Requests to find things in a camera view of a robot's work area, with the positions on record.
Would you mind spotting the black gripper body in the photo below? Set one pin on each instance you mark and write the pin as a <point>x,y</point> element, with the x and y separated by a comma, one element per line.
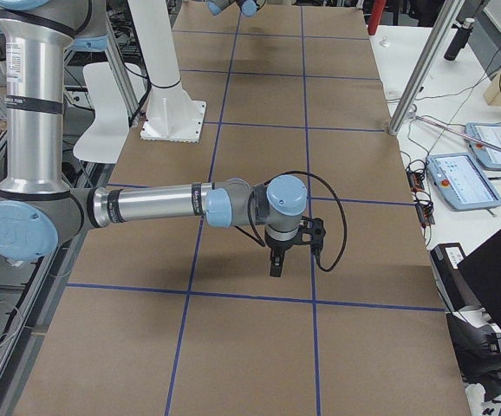
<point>279,245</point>

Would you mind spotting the near teach pendant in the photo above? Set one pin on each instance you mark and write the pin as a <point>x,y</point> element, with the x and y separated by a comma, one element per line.
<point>461,182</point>

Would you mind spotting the white chair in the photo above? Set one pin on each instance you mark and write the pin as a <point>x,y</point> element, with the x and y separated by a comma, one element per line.
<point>103,141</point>

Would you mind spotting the black cylinder handle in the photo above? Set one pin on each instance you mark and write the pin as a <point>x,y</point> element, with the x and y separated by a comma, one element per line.
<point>460,39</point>

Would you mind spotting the brown paper table cover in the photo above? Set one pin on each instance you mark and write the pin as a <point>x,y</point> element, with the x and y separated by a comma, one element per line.
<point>175,317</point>

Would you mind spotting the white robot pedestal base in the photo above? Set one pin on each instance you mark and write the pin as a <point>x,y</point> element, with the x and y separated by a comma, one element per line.
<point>171,114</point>

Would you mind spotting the teach pendant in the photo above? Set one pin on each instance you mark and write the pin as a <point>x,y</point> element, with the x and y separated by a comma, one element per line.
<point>488,158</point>
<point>461,182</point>

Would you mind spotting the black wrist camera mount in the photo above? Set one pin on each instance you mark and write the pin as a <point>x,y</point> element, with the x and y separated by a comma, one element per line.
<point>311,232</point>

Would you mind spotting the red pole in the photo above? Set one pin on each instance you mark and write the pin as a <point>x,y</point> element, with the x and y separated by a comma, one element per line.
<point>376,15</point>

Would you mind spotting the far teach pendant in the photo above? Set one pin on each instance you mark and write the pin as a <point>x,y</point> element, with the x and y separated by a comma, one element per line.
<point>488,158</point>

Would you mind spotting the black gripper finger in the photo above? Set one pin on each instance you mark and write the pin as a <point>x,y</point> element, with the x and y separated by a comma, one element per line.
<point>276,263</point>

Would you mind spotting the aluminium frame post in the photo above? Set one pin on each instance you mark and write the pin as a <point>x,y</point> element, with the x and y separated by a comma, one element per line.
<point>448,13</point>

